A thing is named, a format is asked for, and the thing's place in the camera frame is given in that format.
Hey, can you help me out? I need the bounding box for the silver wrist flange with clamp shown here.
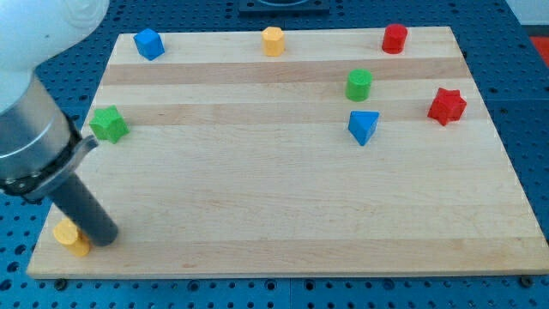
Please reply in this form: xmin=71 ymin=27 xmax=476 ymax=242
xmin=1 ymin=75 xmax=99 ymax=203

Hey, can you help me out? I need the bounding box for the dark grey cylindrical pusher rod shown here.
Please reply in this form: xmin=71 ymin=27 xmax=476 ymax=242
xmin=49 ymin=173 xmax=118 ymax=246

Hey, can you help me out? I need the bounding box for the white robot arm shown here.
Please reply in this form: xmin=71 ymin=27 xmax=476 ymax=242
xmin=1 ymin=0 xmax=118 ymax=246

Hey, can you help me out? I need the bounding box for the green star block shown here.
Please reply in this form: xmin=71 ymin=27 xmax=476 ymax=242
xmin=89 ymin=106 xmax=130 ymax=143

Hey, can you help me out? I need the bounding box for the wooden board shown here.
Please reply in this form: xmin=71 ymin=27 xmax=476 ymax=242
xmin=27 ymin=27 xmax=548 ymax=279

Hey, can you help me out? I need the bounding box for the red star block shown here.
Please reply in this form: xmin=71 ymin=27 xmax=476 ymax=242
xmin=427 ymin=88 xmax=467 ymax=126

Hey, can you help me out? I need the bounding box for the yellow cylinder block bottom left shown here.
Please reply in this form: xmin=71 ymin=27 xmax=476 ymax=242
xmin=52 ymin=218 xmax=91 ymax=258

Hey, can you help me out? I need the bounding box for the blue cube block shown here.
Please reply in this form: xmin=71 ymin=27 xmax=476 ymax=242
xmin=133 ymin=28 xmax=165 ymax=61

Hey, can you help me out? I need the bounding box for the yellow hexagon block top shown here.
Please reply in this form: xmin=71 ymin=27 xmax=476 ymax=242
xmin=261 ymin=27 xmax=285 ymax=57

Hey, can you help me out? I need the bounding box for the blue triangle block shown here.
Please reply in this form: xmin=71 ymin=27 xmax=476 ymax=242
xmin=347 ymin=111 xmax=380 ymax=146

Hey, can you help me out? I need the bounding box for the green cylinder block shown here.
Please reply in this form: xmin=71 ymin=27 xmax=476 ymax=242
xmin=345 ymin=69 xmax=373 ymax=101

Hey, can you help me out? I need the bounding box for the red cylinder block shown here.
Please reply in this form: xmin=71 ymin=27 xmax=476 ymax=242
xmin=382 ymin=23 xmax=408 ymax=54

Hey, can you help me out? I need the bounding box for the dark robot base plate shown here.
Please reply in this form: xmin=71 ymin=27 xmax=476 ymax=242
xmin=237 ymin=0 xmax=330 ymax=16

